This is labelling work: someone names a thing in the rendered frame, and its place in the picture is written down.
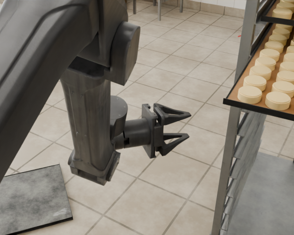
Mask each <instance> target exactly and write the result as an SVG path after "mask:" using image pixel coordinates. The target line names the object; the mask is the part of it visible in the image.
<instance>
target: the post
mask: <svg viewBox="0 0 294 235"><path fill-rule="evenodd" d="M259 4H260V0H246V5H245V14H244V20H243V26H242V33H241V39H240V45H239V51H238V60H237V66H236V73H235V79H234V83H235V82H236V80H237V79H238V77H239V75H240V74H241V72H242V71H243V69H244V67H245V66H246V64H247V63H248V61H249V60H250V58H251V57H250V56H249V53H250V47H251V45H252V43H253V39H254V33H255V28H256V25H255V24H254V23H255V17H256V13H257V11H258V10H259ZM240 115H241V111H240V108H237V107H233V106H230V113H229V119H228V125H227V132H226V138H225V144H224V153H223V159H222V165H221V172H220V178H219V184H218V190H217V199H216V205H215V212H214V218H213V224H212V230H211V235H220V231H221V229H220V224H221V221H222V219H223V215H224V214H223V207H224V204H225V202H226V195H225V194H226V189H227V187H228V185H229V179H230V178H229V171H230V168H231V166H232V161H233V157H232V152H233V149H234V147H235V144H236V139H237V135H236V130H237V126H238V124H239V120H240Z"/></svg>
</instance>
